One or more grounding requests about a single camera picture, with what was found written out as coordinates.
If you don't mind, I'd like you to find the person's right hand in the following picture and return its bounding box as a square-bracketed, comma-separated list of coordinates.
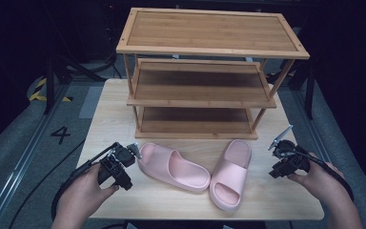
[287, 153, 346, 204]

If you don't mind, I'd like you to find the thin black floor cable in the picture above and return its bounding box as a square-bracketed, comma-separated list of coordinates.
[8, 138, 87, 229]

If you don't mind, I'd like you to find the black tripod stand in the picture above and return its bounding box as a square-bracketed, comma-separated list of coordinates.
[43, 53, 107, 115]

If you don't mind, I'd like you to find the person's left hand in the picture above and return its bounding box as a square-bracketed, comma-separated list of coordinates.
[52, 163, 120, 223]

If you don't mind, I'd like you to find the pink slipper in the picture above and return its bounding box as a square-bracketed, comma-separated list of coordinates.
[209, 138, 253, 213]
[137, 141, 212, 194]

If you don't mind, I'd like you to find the wooden three-tier shoe rack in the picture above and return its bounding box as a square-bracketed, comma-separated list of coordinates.
[115, 7, 311, 141]

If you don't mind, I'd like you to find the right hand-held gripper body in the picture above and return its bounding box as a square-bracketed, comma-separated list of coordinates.
[267, 124, 313, 175]

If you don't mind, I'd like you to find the grey floor tape patch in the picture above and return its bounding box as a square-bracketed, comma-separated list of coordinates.
[78, 85, 104, 120]

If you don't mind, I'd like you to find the yellow and black floor tape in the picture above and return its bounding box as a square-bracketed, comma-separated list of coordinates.
[28, 77, 74, 103]

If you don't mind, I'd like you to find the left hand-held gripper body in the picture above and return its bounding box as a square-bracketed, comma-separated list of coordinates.
[97, 141, 143, 187]

